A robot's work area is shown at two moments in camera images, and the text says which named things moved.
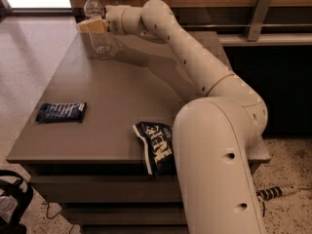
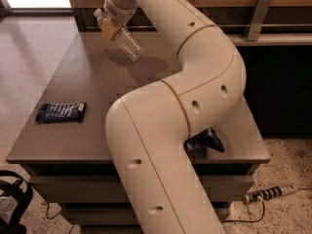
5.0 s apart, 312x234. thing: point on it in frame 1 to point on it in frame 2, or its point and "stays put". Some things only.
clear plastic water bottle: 101,42 to 120,35
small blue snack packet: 61,112 stays put
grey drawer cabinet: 94,173 stays put
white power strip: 276,191 stays put
